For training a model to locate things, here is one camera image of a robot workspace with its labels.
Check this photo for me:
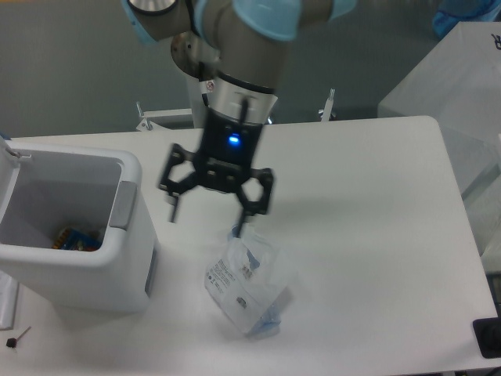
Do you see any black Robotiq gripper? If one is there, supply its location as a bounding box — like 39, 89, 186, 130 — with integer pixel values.
157, 108, 274, 237

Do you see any white push-lid trash can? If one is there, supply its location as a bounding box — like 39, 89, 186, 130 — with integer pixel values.
1, 140, 157, 313

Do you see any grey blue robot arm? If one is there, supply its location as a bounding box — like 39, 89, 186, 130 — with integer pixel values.
122, 1, 356, 237

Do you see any colourful trash inside can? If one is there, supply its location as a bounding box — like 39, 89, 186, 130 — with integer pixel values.
52, 226, 103, 252

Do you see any clear plastic bag with print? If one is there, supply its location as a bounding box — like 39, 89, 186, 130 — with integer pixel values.
204, 225, 297, 336

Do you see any clear plastic sheet at left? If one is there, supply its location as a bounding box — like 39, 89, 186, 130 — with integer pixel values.
1, 272, 20, 331

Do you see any blue shoe cover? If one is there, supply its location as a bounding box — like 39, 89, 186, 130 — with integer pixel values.
432, 1, 500, 39

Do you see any small black pin tool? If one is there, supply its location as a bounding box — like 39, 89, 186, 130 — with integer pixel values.
5, 326, 32, 349

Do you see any black device at table edge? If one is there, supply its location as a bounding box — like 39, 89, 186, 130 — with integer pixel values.
473, 317, 500, 359

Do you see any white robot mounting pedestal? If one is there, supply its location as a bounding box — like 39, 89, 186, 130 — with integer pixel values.
135, 31, 338, 132

